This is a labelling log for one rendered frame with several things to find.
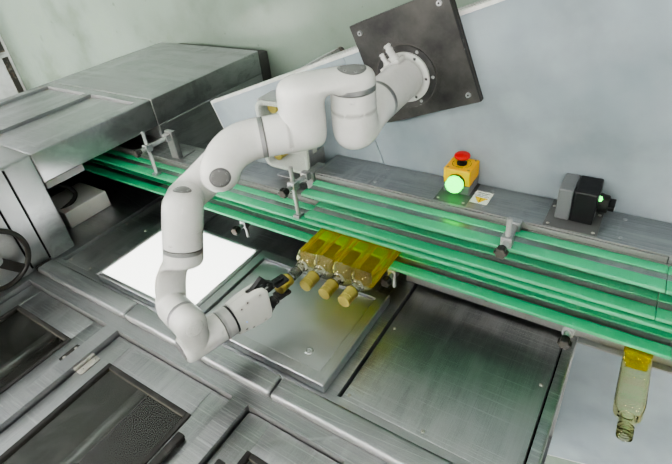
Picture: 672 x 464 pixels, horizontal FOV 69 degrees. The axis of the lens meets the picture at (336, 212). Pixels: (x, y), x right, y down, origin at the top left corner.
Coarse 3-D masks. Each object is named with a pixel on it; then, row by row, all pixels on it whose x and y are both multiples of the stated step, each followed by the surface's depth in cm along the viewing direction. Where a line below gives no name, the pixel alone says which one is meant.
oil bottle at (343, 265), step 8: (360, 240) 133; (352, 248) 131; (360, 248) 131; (368, 248) 131; (344, 256) 128; (352, 256) 128; (360, 256) 128; (336, 264) 126; (344, 264) 126; (352, 264) 126; (336, 272) 125; (344, 272) 124; (344, 280) 126
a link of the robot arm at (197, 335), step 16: (192, 304) 108; (176, 320) 104; (192, 320) 104; (208, 320) 113; (176, 336) 105; (192, 336) 105; (208, 336) 110; (224, 336) 113; (192, 352) 108; (208, 352) 112
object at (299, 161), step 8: (256, 104) 145; (264, 104) 143; (272, 104) 142; (256, 112) 147; (264, 112) 149; (296, 152) 157; (304, 152) 145; (272, 160) 156; (280, 160) 156; (288, 160) 156; (296, 160) 155; (304, 160) 154; (280, 168) 154; (296, 168) 151; (304, 168) 150
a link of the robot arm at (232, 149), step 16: (224, 128) 96; (240, 128) 95; (256, 128) 96; (224, 144) 93; (240, 144) 94; (256, 144) 96; (208, 160) 93; (224, 160) 93; (240, 160) 95; (208, 176) 94; (224, 176) 94; (240, 176) 100
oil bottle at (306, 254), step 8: (320, 232) 139; (328, 232) 138; (336, 232) 138; (312, 240) 136; (320, 240) 136; (328, 240) 136; (304, 248) 133; (312, 248) 133; (320, 248) 133; (304, 256) 131; (312, 256) 131; (312, 264) 131
